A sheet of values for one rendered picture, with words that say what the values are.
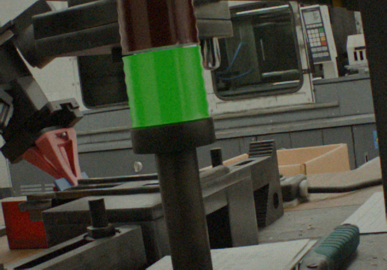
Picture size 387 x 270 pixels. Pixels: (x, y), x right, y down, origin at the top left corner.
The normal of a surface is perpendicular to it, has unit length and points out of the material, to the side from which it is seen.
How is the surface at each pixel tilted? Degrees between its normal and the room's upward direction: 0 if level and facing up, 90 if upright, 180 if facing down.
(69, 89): 90
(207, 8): 90
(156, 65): 104
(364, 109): 90
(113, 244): 90
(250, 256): 2
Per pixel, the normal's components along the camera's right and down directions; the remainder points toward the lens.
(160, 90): -0.06, 0.30
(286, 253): -0.16, -0.99
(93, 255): 0.90, -0.11
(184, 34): 0.65, 0.19
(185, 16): 0.67, -0.30
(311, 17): -0.61, 0.25
